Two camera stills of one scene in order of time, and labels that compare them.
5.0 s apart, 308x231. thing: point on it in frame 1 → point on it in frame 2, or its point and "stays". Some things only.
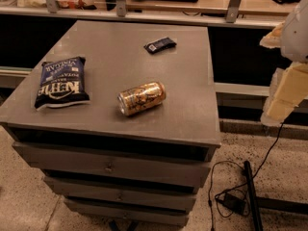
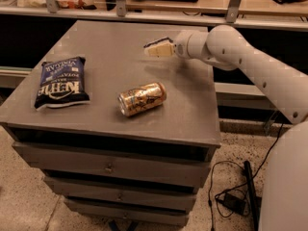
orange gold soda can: x=136 y=100 stays
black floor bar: x=252 y=197 stays
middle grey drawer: x=141 y=194 stays
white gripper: x=296 y=36 → x=181 y=45
